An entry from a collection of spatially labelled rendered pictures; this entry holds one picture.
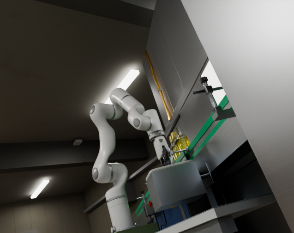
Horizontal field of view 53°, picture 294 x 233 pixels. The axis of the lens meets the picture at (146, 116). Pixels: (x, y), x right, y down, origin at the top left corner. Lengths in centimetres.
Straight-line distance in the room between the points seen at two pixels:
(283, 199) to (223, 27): 45
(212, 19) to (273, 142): 37
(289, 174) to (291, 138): 8
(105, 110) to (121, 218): 65
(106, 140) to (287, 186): 129
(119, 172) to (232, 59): 122
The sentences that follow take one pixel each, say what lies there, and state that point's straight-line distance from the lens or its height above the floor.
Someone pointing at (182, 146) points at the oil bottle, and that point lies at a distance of 180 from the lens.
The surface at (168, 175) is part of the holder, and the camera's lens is 139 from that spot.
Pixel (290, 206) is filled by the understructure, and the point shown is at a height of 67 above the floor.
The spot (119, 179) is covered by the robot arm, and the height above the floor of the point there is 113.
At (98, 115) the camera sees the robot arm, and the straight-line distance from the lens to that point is 184.
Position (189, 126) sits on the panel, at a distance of 201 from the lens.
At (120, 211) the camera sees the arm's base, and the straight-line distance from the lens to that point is 176.
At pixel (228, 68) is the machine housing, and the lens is 83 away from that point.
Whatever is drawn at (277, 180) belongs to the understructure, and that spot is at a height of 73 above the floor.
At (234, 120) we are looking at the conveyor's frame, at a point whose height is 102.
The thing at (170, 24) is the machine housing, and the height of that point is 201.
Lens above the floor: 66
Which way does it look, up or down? 24 degrees up
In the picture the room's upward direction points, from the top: 19 degrees counter-clockwise
